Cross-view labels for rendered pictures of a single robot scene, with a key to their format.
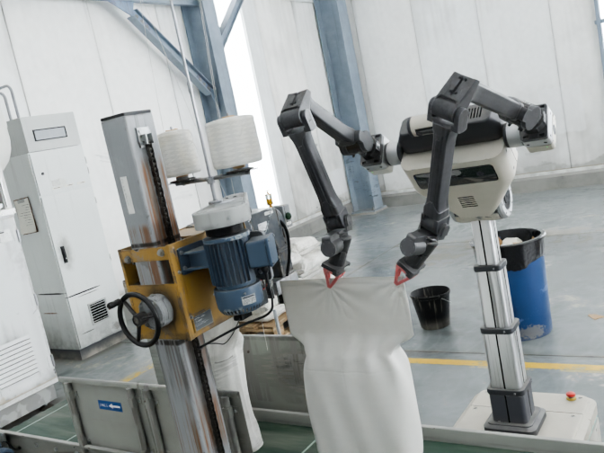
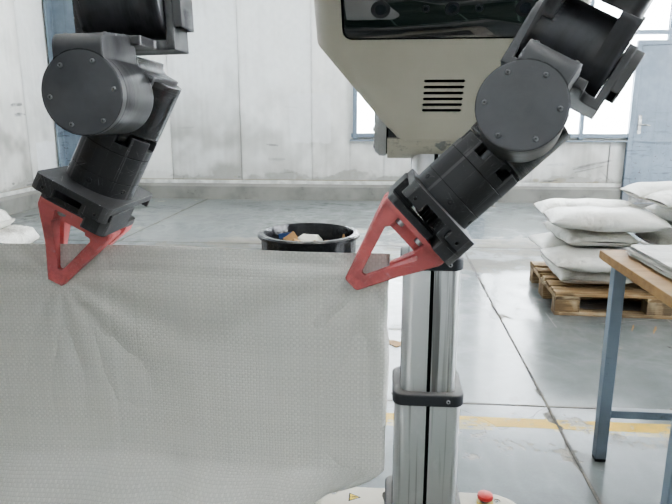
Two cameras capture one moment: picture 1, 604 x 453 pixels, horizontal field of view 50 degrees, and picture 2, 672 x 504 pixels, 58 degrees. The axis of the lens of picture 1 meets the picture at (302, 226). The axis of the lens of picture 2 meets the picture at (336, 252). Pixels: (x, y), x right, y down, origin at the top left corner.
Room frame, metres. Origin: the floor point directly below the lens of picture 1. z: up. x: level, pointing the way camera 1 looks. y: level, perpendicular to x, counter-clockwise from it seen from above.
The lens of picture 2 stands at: (1.61, -0.01, 1.19)
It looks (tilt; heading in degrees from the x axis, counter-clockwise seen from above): 13 degrees down; 330
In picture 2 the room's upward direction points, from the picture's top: straight up
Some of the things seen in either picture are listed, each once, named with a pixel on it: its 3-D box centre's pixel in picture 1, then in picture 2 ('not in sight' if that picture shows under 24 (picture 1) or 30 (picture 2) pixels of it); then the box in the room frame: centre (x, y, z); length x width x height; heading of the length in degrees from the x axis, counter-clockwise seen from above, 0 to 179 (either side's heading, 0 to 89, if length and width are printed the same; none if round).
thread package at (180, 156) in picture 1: (176, 153); not in sight; (2.27, 0.38, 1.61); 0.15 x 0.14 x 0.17; 55
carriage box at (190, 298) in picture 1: (187, 279); not in sight; (2.16, 0.42, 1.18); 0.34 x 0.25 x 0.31; 145
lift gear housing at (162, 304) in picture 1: (155, 311); not in sight; (1.99, 0.51, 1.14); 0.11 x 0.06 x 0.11; 55
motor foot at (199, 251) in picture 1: (202, 256); not in sight; (2.02, 0.33, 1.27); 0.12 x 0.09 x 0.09; 145
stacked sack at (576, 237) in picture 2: not in sight; (586, 231); (4.17, -3.36, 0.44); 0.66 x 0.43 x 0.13; 145
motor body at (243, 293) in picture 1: (234, 272); not in sight; (2.00, 0.24, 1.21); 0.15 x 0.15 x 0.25
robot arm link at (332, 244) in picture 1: (335, 235); (118, 53); (2.11, -0.10, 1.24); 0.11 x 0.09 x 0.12; 146
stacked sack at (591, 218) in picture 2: not in sight; (603, 218); (3.98, -3.26, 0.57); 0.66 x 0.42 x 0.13; 48
